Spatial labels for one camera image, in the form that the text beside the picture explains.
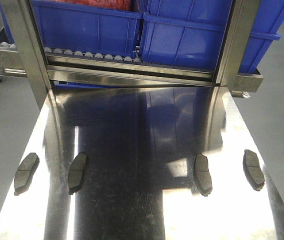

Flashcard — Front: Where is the brake pad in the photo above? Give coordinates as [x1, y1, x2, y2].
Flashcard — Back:
[242, 149, 265, 191]
[14, 152, 40, 196]
[68, 152, 88, 195]
[193, 153, 213, 197]

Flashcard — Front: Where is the right blue plastic crate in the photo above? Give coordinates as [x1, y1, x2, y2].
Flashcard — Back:
[140, 0, 284, 74]

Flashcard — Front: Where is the blue plastic crate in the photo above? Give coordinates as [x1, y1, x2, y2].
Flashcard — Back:
[140, 0, 284, 74]
[32, 0, 143, 58]

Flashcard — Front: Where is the left blue plastic crate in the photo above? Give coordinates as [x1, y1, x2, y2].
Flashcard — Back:
[32, 0, 143, 58]

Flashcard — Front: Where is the stainless steel roller rack frame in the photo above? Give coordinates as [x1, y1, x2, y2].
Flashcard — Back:
[0, 0, 263, 107]

